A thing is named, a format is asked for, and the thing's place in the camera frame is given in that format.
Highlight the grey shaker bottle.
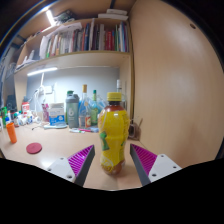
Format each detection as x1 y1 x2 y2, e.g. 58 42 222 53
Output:
65 93 80 129

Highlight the clear bottle with green cap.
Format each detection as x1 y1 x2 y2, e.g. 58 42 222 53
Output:
89 89 100 126

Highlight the tall clear glass bottle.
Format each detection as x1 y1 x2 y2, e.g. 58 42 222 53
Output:
115 79 128 110

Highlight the red and white canister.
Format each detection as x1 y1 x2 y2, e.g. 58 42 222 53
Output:
21 101 31 116

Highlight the pink packet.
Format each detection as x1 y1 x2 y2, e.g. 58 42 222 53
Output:
41 103 50 123

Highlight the yellow-labelled drink bottle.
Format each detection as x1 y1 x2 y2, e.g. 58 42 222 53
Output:
97 91 131 176

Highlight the under-shelf light strip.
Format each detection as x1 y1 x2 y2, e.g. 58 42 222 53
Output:
27 66 59 77

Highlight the ceiling light strip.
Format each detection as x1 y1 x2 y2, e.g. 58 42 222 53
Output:
45 9 57 27

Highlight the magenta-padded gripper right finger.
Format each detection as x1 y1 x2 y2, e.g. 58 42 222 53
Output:
129 143 183 187

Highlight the flat round red coaster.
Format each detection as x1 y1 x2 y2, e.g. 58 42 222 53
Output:
26 142 43 155

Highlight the orange plastic cup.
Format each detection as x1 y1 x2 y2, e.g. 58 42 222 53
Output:
5 121 18 145

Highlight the blue and white carton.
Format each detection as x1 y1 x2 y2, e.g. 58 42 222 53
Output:
48 102 66 126

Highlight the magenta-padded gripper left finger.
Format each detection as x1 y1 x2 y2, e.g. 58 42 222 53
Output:
45 144 96 188

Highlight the brown mug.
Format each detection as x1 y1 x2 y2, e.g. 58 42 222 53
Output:
128 119 143 141

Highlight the clear bottle with yellow cap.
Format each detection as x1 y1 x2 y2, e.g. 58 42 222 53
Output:
78 84 92 129

